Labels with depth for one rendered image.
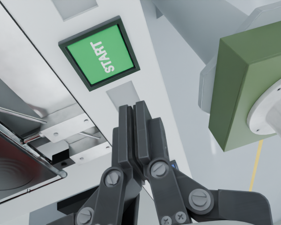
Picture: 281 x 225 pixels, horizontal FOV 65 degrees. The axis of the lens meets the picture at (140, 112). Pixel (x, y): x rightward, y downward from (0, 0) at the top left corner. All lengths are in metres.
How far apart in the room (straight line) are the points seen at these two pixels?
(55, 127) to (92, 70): 0.15
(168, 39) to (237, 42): 0.99
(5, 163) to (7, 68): 0.17
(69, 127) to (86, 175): 0.31
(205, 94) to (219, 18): 0.21
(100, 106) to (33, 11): 0.11
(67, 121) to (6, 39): 0.13
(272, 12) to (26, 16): 0.40
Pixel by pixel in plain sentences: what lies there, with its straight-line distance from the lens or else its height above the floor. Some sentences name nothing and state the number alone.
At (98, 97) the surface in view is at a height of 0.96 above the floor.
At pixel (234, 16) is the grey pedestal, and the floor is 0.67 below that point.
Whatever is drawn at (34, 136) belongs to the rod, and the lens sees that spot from 0.38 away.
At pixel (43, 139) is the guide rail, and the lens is 0.46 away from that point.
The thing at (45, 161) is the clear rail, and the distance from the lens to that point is 0.42.
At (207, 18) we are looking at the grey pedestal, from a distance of 0.66.
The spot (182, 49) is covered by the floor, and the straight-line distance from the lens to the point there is 1.47.
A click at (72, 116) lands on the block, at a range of 0.33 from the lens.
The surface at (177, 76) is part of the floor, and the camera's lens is 1.58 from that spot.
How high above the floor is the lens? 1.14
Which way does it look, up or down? 42 degrees down
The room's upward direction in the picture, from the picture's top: 159 degrees clockwise
